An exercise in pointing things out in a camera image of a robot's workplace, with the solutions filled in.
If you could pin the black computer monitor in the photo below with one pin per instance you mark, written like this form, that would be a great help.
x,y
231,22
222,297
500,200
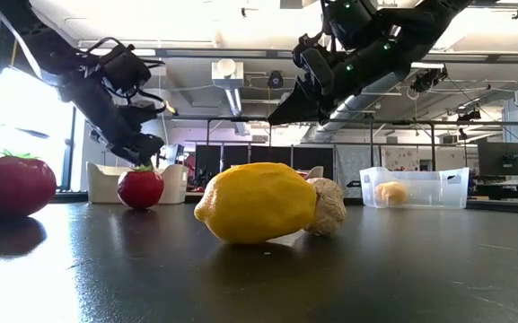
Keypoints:
x,y
504,159

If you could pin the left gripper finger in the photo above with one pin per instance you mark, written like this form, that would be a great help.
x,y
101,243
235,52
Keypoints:
x,y
151,145
128,151

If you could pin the black metal pipe rack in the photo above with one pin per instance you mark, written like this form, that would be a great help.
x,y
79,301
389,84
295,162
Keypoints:
x,y
402,122

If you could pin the clear plastic basket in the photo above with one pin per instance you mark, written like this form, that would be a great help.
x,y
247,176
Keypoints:
x,y
420,197

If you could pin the yellow toy lemon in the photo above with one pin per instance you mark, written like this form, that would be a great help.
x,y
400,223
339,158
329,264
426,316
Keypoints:
x,y
392,194
254,204

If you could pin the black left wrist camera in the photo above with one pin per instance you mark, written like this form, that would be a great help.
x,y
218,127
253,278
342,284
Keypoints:
x,y
124,67

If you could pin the white ceiling box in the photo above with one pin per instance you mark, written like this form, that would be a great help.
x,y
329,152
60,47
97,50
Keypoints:
x,y
227,74

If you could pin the silver ventilation duct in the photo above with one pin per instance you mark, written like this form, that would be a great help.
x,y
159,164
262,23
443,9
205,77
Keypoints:
x,y
368,104

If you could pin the black track spotlight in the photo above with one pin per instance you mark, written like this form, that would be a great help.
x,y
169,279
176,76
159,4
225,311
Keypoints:
x,y
467,116
424,81

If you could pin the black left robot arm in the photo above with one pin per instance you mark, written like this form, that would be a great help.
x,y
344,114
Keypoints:
x,y
38,45

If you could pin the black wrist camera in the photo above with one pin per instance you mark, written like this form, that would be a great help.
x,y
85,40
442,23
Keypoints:
x,y
124,67
317,63

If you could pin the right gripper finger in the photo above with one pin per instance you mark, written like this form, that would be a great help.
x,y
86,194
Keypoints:
x,y
308,116
305,96

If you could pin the black partition panels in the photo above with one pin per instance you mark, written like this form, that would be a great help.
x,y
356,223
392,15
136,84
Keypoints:
x,y
276,157

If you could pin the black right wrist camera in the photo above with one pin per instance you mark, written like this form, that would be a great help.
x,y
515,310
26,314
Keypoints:
x,y
317,63

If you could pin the black round ceiling device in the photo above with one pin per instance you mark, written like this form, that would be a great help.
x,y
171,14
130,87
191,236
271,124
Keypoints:
x,y
275,80

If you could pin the beige ginger root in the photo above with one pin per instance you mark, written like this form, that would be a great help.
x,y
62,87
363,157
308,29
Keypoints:
x,y
330,206

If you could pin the white plastic basket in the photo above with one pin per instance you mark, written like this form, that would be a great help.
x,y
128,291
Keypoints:
x,y
316,172
101,184

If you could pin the yellow tag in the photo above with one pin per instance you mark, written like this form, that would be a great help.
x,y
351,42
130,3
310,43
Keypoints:
x,y
170,108

